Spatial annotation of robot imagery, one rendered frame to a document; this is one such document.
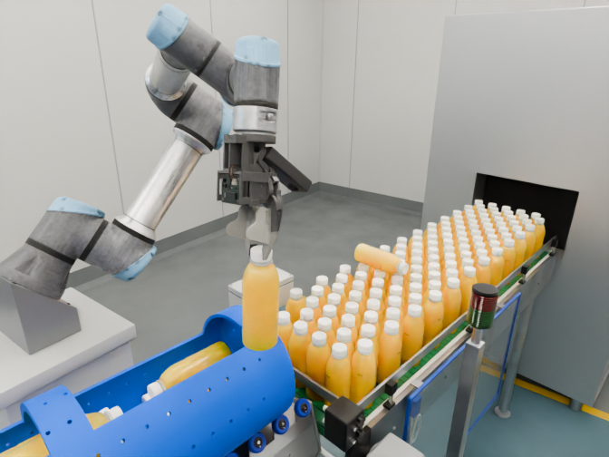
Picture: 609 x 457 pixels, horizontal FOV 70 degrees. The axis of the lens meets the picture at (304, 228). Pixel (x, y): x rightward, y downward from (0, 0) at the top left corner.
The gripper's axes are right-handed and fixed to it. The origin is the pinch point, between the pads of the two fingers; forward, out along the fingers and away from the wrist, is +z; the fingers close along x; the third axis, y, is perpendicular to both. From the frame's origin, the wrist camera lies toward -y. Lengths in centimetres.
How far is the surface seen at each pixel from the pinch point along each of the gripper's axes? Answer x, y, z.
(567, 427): 3, -203, 112
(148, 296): -268, -93, 91
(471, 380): 13, -62, 38
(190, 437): -5.5, 10.2, 34.9
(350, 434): 0, -28, 47
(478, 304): 15, -56, 16
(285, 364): -7.1, -13.5, 28.1
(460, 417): 10, -64, 51
